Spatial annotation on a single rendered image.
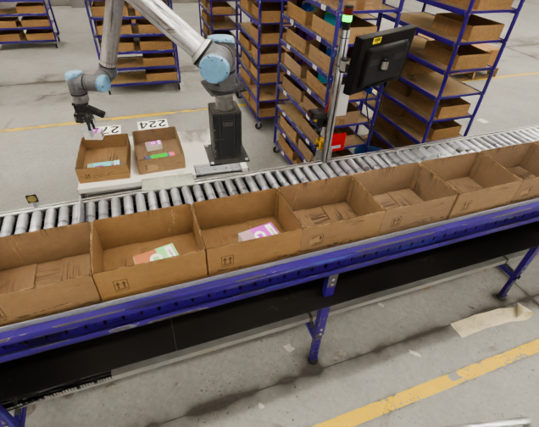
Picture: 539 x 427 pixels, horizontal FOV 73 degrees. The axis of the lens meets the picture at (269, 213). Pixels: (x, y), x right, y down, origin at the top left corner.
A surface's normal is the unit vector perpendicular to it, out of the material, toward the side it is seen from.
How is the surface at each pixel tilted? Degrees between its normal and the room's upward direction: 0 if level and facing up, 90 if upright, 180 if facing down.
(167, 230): 89
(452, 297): 0
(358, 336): 0
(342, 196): 90
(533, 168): 89
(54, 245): 89
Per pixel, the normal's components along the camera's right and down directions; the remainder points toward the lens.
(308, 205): 0.34, 0.60
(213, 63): 0.00, 0.71
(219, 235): 0.02, -0.76
